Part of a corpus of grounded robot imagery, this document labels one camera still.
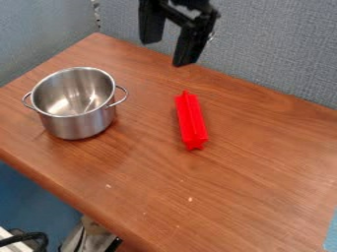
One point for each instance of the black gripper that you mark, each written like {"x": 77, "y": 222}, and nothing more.
{"x": 196, "y": 29}

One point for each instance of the stainless steel pot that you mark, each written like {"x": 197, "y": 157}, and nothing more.
{"x": 74, "y": 101}

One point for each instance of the red star-shaped block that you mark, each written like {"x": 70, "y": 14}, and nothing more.
{"x": 191, "y": 121}

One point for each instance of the metal table leg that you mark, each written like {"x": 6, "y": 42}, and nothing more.
{"x": 88, "y": 237}

